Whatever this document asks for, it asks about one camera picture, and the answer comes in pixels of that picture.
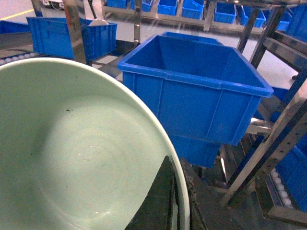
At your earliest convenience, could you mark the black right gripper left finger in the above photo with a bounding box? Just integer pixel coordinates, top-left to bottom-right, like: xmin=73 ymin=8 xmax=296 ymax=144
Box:
xmin=126 ymin=156 xmax=176 ymax=230

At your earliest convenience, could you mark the blue crate with white object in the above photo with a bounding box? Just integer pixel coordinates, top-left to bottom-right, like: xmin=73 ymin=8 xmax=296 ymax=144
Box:
xmin=26 ymin=16 xmax=118 ymax=61

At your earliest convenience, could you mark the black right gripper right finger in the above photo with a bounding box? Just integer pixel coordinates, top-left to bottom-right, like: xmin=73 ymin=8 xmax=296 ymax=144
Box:
xmin=180 ymin=158 xmax=240 ymax=230

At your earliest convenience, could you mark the steel rack frame right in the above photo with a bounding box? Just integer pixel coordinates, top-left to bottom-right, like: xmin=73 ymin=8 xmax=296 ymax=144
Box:
xmin=220 ymin=0 xmax=307 ymax=227

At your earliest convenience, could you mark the large blue bin on shelf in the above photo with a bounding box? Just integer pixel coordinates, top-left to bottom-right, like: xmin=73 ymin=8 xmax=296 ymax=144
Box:
xmin=118 ymin=35 xmax=273 ymax=145

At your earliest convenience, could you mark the light green bowl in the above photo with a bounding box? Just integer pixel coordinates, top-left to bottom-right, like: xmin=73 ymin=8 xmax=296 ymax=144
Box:
xmin=0 ymin=58 xmax=190 ymax=230

